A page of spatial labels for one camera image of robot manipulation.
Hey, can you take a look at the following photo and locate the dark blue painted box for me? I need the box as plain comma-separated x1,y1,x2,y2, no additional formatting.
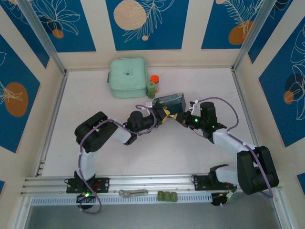
152,92,187,114

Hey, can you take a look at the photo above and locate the orange-capped green bottle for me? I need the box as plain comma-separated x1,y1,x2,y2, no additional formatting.
146,81,157,99

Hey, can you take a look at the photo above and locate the mint green fabric case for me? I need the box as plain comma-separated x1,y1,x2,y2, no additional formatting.
106,57,147,99

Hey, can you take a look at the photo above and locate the silver metal tool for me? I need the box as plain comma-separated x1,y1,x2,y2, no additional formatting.
118,188,149,198

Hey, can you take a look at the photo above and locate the black electronics module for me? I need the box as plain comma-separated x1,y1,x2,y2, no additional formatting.
76,192,95,210
211,190,238,208

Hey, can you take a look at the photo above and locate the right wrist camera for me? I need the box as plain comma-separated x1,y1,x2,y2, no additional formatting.
189,100,200,116

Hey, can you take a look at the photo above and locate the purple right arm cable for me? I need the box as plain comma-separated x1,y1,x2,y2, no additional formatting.
194,96,275,208

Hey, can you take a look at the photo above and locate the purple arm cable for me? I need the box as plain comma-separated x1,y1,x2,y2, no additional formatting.
194,96,275,208
77,104,158,215

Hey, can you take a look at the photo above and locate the aluminium table side rail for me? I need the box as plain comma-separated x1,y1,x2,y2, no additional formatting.
34,70,70,177
231,68,259,146

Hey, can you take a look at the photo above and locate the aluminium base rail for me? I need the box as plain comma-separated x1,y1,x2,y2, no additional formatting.
20,173,283,197

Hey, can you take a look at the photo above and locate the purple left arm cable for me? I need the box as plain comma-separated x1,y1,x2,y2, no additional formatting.
77,104,158,215

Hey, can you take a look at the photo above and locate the white slotted cable duct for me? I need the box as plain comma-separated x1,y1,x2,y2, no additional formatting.
30,193,213,206

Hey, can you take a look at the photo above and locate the aluminium frame post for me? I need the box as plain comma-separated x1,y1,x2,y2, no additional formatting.
271,190,295,229
13,197,31,229
17,0,69,75
231,0,281,72

